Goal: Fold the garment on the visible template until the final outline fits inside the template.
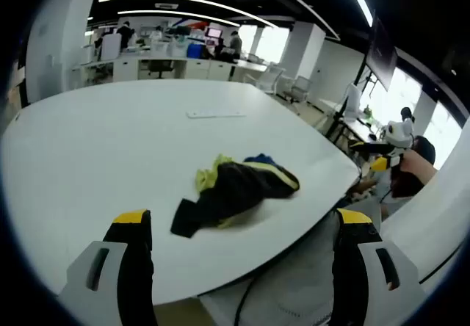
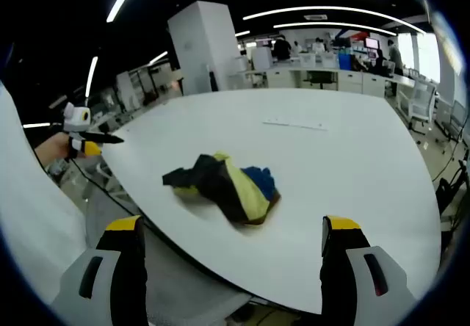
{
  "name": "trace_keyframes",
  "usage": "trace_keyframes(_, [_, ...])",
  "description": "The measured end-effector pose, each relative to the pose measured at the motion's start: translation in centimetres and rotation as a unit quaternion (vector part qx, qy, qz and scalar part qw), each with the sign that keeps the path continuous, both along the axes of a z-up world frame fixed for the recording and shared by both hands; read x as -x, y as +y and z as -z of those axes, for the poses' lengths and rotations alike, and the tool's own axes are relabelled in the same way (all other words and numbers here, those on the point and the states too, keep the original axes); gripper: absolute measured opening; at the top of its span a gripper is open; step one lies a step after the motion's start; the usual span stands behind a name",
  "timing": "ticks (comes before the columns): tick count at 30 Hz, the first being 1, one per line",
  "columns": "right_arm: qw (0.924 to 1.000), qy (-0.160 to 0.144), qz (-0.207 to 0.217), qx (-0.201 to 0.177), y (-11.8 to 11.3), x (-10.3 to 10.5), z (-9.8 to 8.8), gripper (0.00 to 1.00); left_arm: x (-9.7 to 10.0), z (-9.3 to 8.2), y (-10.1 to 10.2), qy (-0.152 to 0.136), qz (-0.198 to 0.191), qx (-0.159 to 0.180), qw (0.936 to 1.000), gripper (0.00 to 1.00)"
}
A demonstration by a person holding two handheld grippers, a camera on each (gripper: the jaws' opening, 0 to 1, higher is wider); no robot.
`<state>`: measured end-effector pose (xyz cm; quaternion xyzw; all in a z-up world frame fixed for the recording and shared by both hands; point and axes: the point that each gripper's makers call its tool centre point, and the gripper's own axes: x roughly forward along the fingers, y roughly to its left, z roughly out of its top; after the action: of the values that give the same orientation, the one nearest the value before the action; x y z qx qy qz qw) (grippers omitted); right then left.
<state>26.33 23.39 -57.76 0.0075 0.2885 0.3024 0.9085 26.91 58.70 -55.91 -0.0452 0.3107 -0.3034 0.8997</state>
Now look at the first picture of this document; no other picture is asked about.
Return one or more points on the blue storage bin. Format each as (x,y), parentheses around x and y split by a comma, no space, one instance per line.
(195,50)

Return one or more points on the yellow blue black garment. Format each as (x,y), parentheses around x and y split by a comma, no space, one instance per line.
(242,190)

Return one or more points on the white mesh chair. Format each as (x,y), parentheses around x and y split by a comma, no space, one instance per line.
(299,89)
(271,78)

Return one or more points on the black office chair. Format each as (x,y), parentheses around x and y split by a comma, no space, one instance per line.
(160,67)

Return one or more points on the white table socket panel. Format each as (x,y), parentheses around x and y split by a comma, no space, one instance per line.
(214,114)

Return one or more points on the white desktop monitor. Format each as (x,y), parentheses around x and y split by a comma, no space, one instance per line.
(353,100)

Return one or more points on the white side desk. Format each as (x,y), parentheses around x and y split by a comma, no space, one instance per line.
(352,124)

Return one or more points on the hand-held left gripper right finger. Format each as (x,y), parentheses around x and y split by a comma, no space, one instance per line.
(349,274)

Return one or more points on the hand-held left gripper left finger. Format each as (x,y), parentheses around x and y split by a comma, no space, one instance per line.
(136,267)

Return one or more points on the large dark display on stand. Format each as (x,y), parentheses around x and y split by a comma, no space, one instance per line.
(383,52)

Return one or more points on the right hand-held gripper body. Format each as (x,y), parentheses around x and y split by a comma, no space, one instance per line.
(400,138)

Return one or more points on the pink-lit monitor screen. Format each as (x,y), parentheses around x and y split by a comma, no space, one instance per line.
(214,32)

